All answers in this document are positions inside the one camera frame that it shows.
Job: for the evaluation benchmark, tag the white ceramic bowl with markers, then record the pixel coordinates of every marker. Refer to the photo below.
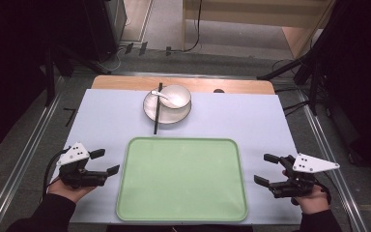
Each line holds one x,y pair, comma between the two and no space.
181,94

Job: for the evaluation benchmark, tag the aluminium floor rail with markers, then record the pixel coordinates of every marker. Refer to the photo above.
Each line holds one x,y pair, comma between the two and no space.
16,174
331,174

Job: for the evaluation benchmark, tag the dark curtain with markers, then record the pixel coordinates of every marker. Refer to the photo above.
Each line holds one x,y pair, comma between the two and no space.
360,80
9,64

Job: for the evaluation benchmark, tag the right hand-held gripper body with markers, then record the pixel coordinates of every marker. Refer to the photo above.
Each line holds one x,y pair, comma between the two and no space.
299,183

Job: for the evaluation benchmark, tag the green plastic tray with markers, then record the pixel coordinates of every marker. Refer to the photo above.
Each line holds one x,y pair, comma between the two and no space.
182,180

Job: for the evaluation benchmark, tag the black metal stand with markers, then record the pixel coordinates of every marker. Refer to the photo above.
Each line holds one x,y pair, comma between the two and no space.
312,87
50,80

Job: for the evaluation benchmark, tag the light wooden furniture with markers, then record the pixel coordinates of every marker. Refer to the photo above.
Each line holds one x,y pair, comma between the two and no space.
238,14

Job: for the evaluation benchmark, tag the pale blue table mat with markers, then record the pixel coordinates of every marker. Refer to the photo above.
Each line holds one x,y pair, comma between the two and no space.
225,119

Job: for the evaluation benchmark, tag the dark round table grommet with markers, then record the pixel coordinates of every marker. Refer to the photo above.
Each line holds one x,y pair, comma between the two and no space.
219,91

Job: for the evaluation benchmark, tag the person's left hand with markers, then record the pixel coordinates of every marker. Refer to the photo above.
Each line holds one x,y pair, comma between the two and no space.
68,192

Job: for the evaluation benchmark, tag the black cabinet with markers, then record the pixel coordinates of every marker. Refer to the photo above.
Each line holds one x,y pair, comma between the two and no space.
101,29

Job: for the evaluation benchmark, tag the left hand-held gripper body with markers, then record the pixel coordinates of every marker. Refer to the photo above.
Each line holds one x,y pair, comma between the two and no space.
77,178

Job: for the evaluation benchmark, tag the person's right hand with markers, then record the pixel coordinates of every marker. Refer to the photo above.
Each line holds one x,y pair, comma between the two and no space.
314,201

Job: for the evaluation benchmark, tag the white ceramic plate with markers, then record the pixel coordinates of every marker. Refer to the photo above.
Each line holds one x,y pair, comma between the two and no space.
174,116

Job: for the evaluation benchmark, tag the black chopsticks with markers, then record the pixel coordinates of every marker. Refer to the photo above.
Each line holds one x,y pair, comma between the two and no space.
156,116

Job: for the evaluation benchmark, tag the white ceramic spoon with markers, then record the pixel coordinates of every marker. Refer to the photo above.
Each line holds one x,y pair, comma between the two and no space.
161,95

